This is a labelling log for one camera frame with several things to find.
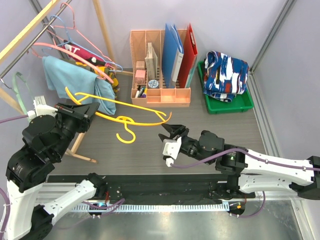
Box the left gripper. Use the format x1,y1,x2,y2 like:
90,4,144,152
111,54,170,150
52,101,101,159

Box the yellow hanger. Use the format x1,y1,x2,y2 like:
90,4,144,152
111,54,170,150
64,86,173,144

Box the mint green hanger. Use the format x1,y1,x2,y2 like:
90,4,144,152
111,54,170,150
12,71,34,115

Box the colourful patterned trousers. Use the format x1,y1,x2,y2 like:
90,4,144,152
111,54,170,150
203,51,249,103

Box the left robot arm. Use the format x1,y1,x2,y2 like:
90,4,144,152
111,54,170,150
0,102,108,240

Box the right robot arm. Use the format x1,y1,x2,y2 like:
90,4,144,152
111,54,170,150
158,123,320,200

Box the wooden clothes rack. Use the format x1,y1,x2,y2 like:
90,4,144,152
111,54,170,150
0,0,134,165

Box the pens in organizer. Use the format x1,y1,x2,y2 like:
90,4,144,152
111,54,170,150
135,85,146,98

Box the peach desk organizer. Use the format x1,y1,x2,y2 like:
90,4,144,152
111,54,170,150
129,30,191,108

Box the round blue patterned tin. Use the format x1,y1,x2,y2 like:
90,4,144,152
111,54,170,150
147,79,160,89

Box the pink cube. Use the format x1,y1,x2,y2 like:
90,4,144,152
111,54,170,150
134,69,147,85

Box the tan cube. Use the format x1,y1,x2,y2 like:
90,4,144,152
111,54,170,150
135,60,146,71

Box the wooden block book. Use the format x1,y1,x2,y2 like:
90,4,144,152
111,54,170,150
144,42,158,80

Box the blue folder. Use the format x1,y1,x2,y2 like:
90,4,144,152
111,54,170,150
161,23,184,89

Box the green plastic tray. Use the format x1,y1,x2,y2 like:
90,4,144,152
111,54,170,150
197,60,254,115

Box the red folder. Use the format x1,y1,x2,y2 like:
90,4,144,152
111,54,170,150
177,24,198,88

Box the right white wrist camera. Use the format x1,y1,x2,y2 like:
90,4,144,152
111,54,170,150
162,137,182,167

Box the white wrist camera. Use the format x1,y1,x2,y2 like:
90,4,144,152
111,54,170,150
27,95,58,121
162,137,182,167

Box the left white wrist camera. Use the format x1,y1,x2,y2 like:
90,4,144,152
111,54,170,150
27,95,58,121

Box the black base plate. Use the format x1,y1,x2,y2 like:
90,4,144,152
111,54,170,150
46,172,258,206

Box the metal rack rail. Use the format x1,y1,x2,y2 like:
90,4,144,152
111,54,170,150
0,0,61,79

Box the pink wire hanger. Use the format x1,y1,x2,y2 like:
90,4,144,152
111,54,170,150
46,2,116,66

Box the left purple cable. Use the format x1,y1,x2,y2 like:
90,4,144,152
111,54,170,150
0,114,126,233

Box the aluminium frame post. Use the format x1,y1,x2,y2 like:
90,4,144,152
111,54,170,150
250,0,298,74

